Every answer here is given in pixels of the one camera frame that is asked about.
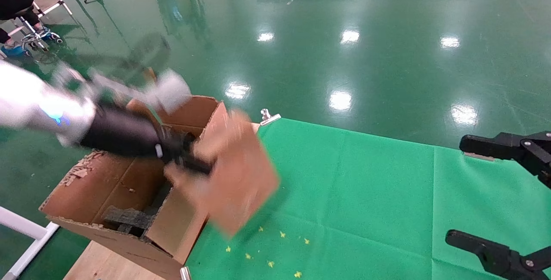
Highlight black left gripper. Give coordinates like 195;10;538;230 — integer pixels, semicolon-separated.
80;107;214;175

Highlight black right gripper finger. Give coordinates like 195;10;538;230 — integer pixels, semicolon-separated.
460;132;551;188
446;230;551;280

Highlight small cardboard box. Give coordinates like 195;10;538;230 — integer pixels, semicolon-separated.
165;108;281;238

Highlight large open cardboard carton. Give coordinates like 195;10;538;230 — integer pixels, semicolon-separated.
39;94;229;280

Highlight black foam block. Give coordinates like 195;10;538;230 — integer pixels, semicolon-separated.
101;205;161;237

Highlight silver metal clip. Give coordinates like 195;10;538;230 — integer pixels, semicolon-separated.
260;109;281;126

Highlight green table cloth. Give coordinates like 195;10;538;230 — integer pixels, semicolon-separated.
185;118;551;280

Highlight chrome stool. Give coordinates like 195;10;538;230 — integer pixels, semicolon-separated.
19;13;57;52

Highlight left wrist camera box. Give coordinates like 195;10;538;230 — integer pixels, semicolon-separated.
144;68;193;115

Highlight silver left camera bracket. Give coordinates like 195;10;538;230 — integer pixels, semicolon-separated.
54;63;166;106

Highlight white metal stand frame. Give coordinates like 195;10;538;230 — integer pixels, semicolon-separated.
0;206;59;280

